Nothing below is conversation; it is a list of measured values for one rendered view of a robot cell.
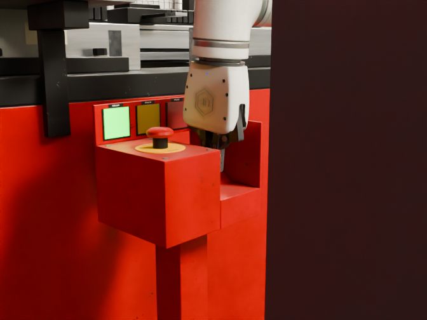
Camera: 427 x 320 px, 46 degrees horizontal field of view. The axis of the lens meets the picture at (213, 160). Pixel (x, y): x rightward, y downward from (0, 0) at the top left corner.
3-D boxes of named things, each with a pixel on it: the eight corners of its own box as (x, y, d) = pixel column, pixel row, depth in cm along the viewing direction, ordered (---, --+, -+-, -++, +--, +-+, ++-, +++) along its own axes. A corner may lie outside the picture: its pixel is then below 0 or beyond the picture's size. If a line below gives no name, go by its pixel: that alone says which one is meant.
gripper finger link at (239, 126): (227, 86, 75) (205, 106, 78) (250, 131, 73) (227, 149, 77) (232, 85, 76) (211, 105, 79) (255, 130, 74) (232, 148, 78)
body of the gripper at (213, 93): (178, 51, 76) (175, 124, 79) (228, 58, 70) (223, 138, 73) (213, 51, 82) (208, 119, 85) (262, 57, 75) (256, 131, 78)
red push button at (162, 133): (159, 156, 71) (158, 131, 70) (140, 152, 73) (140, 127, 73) (180, 152, 73) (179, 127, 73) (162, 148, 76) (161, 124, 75)
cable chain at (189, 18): (154, 21, 156) (154, 8, 155) (143, 22, 160) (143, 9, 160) (256, 25, 183) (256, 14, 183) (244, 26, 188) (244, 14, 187)
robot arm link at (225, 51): (178, 37, 75) (178, 58, 76) (222, 42, 69) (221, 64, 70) (217, 38, 81) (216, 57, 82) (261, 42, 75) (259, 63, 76)
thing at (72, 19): (72, 145, 78) (63, -1, 73) (35, 133, 89) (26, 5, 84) (95, 142, 80) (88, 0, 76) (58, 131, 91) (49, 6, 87)
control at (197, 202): (166, 249, 67) (163, 114, 64) (97, 221, 78) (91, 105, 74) (260, 214, 82) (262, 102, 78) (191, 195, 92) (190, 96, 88)
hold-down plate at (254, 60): (229, 68, 119) (229, 55, 118) (213, 67, 123) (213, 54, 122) (312, 65, 137) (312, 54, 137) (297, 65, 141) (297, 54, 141)
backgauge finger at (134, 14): (161, 20, 119) (160, -3, 117) (107, 24, 138) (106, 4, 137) (201, 21, 126) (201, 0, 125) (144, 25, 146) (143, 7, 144)
